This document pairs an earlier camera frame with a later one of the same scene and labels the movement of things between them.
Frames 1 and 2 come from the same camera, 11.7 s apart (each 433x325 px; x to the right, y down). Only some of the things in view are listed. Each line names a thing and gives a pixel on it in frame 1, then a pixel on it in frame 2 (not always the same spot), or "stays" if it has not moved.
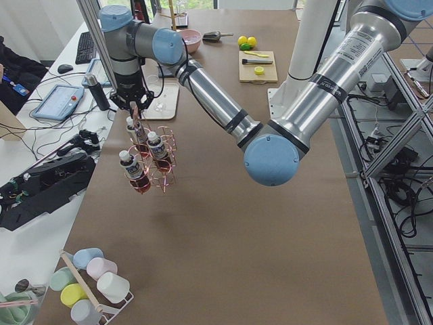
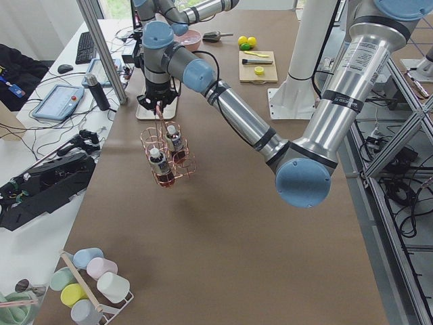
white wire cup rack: x=110 y=312 stays
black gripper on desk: x=87 y=140 stays
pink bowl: x=192 y=38 stays
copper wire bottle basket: x=151 y=160 to x=167 y=150
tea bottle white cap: x=138 y=179 to x=161 y=167
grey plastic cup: x=83 y=312 stays
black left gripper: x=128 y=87 to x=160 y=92
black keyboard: x=86 y=50 stays
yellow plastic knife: x=252 y=53 stays
